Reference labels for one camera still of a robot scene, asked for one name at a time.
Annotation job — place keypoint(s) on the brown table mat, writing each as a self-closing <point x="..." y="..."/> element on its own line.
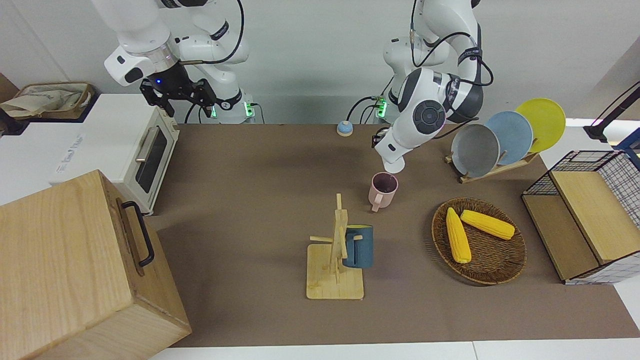
<point x="240" y="280"/>

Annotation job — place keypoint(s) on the brown cardboard sheet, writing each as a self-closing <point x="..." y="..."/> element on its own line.
<point x="6" y="90"/>

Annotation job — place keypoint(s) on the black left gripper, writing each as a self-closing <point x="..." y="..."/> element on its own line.
<point x="378" y="137"/>

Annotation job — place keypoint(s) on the pink mug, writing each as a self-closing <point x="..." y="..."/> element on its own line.
<point x="382" y="192"/>

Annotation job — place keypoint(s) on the yellow plate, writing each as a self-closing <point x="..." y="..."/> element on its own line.
<point x="545" y="120"/>

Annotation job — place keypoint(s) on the small blue bell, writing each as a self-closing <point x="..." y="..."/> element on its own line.
<point x="344" y="127"/>

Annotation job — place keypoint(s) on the wooden plate rack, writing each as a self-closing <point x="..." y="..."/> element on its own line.
<point x="495" y="171"/>

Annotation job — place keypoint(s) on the blue metal bracket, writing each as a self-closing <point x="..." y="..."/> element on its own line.
<point x="631" y="147"/>

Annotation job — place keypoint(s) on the light blue plate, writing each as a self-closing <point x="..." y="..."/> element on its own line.
<point x="515" y="135"/>

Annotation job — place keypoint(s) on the wooden mug tree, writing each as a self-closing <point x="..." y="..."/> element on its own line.
<point x="330" y="285"/>

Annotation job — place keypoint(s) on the yellow corn cob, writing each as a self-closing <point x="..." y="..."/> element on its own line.
<point x="487" y="225"/>
<point x="457" y="237"/>

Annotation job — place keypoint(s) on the white crumpled bag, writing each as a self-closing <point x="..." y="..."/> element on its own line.
<point x="45" y="97"/>

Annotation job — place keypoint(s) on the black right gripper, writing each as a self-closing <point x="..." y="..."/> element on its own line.
<point x="175" y="82"/>

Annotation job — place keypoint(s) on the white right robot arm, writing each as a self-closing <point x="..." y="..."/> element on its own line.
<point x="140" y="30"/>

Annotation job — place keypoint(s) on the dark blue mug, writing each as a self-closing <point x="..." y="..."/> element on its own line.
<point x="360" y="250"/>

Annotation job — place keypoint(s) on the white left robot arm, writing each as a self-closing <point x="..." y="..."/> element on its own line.
<point x="430" y="115"/>

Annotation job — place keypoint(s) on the brown wicker basket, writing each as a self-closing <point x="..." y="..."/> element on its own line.
<point x="492" y="260"/>

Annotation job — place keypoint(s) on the white toaster oven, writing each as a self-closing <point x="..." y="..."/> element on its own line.
<point x="100" y="130"/>

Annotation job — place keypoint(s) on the black plastic object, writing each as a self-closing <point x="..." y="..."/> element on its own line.
<point x="7" y="125"/>

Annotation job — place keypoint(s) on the grey plate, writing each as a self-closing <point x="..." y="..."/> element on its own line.
<point x="475" y="150"/>

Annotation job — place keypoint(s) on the wooden drawer cabinet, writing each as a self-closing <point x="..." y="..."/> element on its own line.
<point x="65" y="260"/>

